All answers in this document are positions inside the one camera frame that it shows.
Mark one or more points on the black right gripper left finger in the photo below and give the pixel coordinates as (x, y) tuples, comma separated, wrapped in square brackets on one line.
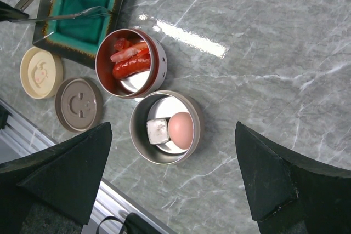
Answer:
[(54, 190)]

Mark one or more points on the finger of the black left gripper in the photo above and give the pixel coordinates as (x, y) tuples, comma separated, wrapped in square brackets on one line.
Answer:
[(8, 13)]

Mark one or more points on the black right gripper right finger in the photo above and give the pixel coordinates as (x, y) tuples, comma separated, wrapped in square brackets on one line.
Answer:
[(288, 192)]

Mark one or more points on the steel serving tongs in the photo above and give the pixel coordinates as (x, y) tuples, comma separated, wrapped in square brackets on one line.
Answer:
[(93, 12)]

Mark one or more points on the pink egg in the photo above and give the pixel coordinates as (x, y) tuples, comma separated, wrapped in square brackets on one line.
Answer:
[(181, 130)]

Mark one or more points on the red sausage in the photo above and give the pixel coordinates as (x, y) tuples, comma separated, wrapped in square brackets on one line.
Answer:
[(127, 68)]

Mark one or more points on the orange shrimp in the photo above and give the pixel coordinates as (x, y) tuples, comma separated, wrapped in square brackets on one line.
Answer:
[(128, 52)]

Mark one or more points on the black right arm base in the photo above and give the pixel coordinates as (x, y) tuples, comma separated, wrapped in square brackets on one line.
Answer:
[(133, 224)]

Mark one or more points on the teal square ceramic plate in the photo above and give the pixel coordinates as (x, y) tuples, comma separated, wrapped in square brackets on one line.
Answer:
[(77, 39)]

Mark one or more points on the cream round lid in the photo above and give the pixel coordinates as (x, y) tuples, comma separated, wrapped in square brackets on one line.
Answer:
[(41, 73)]

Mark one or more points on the brown round lid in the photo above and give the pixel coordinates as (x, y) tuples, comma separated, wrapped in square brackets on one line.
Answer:
[(78, 104)]

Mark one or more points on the brown-rimmed steel container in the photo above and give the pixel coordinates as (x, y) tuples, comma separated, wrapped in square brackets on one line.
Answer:
[(164, 104)]

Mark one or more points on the white red-rimmed steel container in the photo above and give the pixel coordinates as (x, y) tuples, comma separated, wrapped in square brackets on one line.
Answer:
[(139, 84)]

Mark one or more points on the aluminium rail frame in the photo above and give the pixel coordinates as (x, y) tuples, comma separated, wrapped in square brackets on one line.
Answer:
[(20, 138)]

